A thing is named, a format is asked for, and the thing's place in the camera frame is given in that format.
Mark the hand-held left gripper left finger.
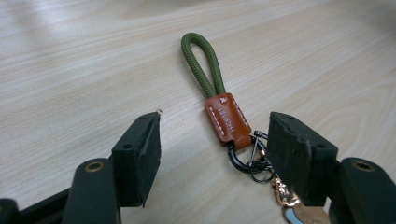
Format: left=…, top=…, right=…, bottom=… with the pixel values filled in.
left=110, top=111, right=163, bottom=208

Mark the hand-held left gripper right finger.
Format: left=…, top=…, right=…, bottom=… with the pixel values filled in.
left=266, top=111, right=339, bottom=207

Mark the green rope keychain brown leather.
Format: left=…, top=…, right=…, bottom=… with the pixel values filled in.
left=180, top=32, right=276, bottom=184

